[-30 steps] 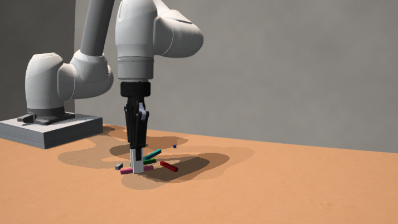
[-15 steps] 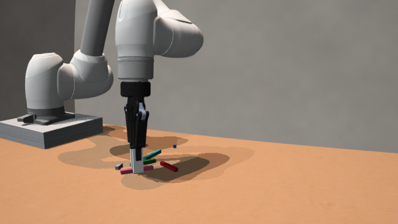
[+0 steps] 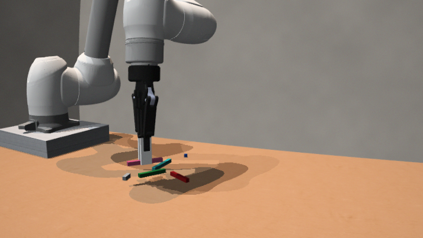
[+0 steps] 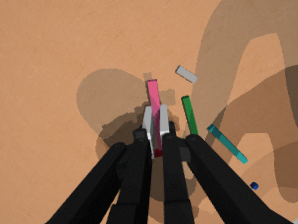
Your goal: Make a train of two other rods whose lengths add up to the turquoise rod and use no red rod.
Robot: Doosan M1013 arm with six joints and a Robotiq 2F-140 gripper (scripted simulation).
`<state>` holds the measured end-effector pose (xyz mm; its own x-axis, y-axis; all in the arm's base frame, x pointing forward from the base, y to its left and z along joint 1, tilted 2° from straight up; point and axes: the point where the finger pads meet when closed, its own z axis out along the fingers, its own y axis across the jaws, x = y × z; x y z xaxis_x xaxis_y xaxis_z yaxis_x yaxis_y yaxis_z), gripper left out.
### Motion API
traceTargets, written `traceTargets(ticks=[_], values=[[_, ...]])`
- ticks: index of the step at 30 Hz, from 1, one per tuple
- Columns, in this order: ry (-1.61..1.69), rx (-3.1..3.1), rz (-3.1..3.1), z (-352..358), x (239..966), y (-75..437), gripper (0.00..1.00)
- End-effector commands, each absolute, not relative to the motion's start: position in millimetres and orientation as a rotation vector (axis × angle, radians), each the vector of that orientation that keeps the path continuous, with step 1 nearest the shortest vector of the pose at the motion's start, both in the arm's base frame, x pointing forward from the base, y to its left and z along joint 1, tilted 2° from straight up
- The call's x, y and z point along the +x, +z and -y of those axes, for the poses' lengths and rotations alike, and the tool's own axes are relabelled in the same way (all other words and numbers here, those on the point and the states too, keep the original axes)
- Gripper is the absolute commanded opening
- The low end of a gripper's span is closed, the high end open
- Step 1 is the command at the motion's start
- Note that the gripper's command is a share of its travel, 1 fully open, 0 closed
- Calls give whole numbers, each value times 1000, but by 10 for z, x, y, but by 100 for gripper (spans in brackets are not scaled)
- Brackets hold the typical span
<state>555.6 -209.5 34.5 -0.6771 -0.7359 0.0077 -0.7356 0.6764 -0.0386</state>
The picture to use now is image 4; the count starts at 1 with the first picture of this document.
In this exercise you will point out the green rod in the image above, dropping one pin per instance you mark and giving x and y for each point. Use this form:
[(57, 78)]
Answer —
[(190, 114)]

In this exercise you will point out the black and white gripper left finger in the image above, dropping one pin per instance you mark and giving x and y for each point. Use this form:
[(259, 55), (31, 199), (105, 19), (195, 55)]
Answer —
[(92, 198)]

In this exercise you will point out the pink rod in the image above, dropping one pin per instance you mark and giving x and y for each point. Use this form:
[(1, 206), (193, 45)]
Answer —
[(155, 104)]

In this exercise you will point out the grey rod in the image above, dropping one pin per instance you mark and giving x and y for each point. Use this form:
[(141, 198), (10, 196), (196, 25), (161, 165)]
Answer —
[(187, 74)]

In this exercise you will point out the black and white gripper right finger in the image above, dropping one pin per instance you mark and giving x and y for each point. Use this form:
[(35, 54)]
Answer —
[(233, 199)]

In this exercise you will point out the small blue cube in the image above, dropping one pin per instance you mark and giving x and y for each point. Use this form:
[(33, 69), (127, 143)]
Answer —
[(254, 185)]

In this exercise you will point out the turquoise rod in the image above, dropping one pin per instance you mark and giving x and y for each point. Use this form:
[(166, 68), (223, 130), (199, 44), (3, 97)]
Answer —
[(227, 143)]

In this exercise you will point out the red rod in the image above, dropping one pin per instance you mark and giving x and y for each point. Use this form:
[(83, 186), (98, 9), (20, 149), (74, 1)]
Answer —
[(158, 153)]

